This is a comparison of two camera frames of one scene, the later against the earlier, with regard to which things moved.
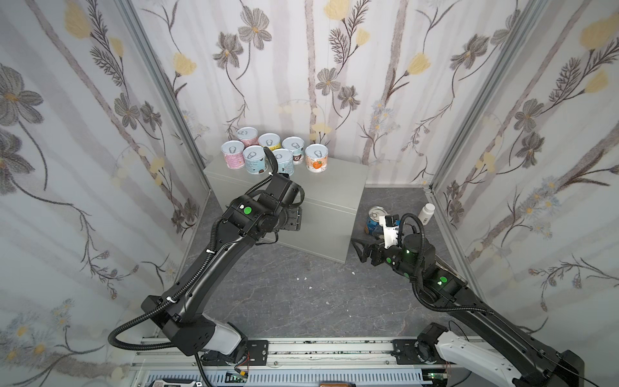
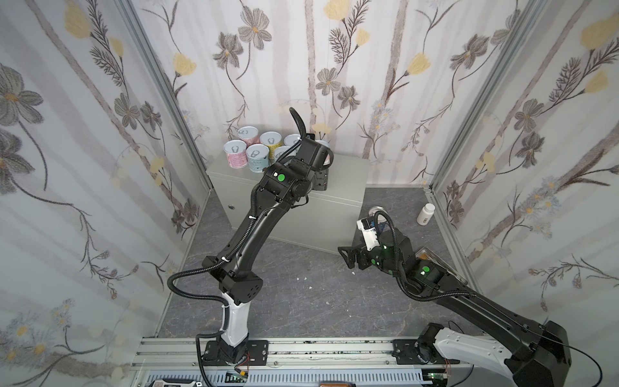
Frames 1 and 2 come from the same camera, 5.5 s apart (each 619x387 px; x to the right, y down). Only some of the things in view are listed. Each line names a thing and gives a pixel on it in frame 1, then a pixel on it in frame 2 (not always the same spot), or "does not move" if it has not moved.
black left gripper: x=293 y=218 -> x=321 y=176
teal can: x=255 y=159 does not move
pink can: x=248 y=136 does not move
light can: x=285 y=160 does not move
